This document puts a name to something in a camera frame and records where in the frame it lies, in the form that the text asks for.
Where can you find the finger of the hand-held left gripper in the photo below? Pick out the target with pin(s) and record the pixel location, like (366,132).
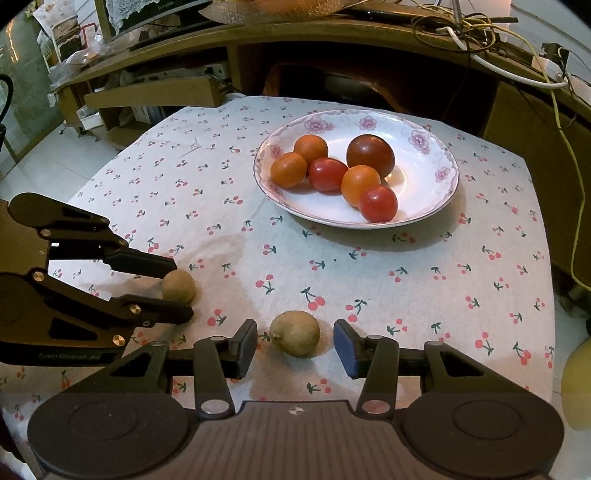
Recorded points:
(143,264)
(159,313)

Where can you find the cherry print tablecloth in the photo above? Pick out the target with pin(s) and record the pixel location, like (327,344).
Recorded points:
(415,286)

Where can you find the black television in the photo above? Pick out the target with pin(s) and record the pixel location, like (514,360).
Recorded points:
(184,14)

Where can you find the oval brown fruit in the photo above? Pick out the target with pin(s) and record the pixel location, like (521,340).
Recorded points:
(295,333)

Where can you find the orange tangerine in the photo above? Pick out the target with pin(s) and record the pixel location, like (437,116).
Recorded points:
(311,148)
(358,183)
(288,170)

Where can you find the wooden media stand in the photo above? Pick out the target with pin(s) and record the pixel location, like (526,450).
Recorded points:
(369,60)

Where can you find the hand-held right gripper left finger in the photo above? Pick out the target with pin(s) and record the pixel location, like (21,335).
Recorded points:
(244,348)

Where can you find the pale yellow round object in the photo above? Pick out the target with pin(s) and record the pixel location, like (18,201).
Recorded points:
(577,383)

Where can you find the small round red tomato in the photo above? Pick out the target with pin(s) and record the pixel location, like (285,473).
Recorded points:
(378,204)

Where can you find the small white box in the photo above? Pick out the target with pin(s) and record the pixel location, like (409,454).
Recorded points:
(87,119)

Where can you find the round brown fruit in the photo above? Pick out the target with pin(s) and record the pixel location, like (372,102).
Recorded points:
(180,286)

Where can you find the clear plastic bags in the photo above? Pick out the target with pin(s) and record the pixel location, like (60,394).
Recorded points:
(78,64)

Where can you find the large dark red tomato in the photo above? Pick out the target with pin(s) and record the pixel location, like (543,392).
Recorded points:
(371,156)

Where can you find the white lace cloth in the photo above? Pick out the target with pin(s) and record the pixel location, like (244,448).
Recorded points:
(129,11)

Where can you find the white floral rimmed plate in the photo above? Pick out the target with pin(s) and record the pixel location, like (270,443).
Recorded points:
(406,194)

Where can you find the oval red tomato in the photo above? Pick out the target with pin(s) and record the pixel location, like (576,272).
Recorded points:
(327,174)

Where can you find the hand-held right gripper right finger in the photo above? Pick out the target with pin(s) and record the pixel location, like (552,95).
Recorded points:
(346,348)

